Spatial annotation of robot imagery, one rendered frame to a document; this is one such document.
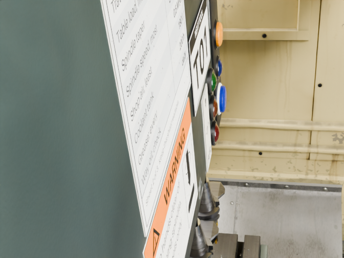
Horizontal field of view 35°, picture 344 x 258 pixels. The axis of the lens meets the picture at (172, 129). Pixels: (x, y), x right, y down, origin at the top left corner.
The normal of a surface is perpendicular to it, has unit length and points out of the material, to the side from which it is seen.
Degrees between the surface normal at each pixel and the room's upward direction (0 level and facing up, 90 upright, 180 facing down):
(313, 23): 90
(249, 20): 90
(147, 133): 90
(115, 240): 90
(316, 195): 25
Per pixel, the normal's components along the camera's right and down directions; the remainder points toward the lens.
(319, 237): -0.16, -0.47
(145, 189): 0.98, 0.04
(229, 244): -0.10, -0.79
